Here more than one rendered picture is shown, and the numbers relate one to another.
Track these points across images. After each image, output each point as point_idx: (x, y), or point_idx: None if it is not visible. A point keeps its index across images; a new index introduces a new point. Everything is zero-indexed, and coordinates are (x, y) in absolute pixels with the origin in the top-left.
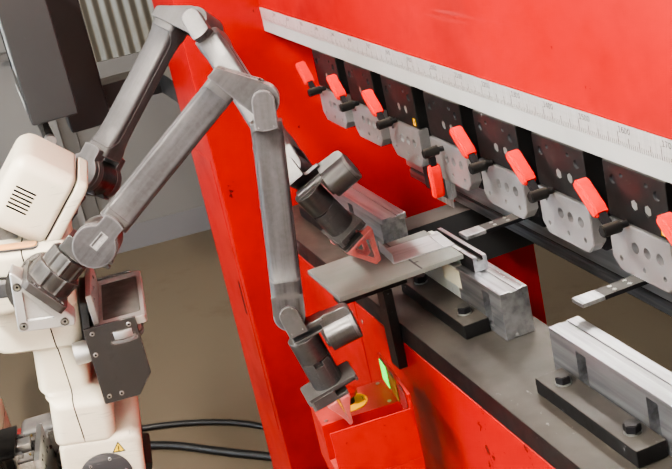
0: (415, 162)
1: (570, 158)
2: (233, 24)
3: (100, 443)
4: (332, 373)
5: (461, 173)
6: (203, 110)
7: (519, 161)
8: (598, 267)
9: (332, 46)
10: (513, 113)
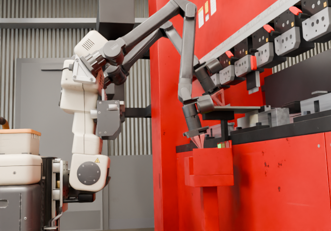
0: (244, 71)
1: None
2: (178, 71)
3: (90, 156)
4: (198, 122)
5: (265, 54)
6: (166, 9)
7: (295, 8)
8: None
9: (215, 54)
10: None
